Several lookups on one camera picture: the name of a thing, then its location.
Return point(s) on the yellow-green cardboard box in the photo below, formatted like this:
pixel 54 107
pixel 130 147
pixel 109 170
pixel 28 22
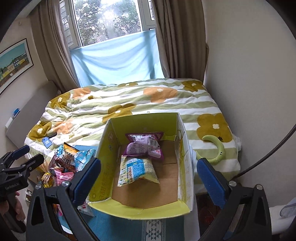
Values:
pixel 174 139

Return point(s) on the orange brown chips bag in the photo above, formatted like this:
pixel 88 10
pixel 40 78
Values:
pixel 65 157

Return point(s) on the floral striped duvet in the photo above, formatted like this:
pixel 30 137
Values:
pixel 79 116

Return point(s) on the pink snack bag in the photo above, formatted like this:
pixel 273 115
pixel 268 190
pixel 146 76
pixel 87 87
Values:
pixel 60 176

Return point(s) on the left beige curtain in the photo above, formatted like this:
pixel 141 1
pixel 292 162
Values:
pixel 51 45

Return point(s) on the beige curtain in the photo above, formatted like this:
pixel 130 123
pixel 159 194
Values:
pixel 181 38
pixel 51 45

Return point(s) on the framed landscape picture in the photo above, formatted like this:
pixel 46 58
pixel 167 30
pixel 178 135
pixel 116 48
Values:
pixel 15 60

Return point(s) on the light blue window cloth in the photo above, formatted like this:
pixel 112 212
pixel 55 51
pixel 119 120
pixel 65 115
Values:
pixel 120 60

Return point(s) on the yellow orange chips bag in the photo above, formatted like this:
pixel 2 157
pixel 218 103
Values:
pixel 47 180

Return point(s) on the blue tag on duvet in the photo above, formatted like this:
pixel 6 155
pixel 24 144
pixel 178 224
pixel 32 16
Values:
pixel 47 142

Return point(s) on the yellow blue snack bag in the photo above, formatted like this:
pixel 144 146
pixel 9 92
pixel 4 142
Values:
pixel 134 168

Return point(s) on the purple snack bag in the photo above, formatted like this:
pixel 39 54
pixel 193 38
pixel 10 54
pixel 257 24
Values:
pixel 144 145

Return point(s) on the grey bed headboard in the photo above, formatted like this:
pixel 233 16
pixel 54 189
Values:
pixel 30 114

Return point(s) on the teal patterned table cloth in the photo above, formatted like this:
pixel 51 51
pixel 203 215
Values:
pixel 138 226

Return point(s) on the blue white item on headboard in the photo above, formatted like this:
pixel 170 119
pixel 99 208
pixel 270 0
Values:
pixel 13 116

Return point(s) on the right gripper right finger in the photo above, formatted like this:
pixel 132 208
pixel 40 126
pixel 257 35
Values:
pixel 244 212

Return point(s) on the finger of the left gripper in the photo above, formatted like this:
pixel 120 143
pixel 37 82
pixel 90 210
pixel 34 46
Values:
pixel 8 158
pixel 30 164

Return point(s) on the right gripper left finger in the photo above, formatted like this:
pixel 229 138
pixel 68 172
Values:
pixel 42 222

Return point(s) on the right beige curtain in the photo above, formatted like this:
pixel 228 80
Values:
pixel 181 38

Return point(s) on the window frame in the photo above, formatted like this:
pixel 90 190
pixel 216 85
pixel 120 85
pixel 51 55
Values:
pixel 93 21

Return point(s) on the light blue snack bag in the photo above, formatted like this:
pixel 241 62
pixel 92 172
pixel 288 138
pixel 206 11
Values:
pixel 81 158

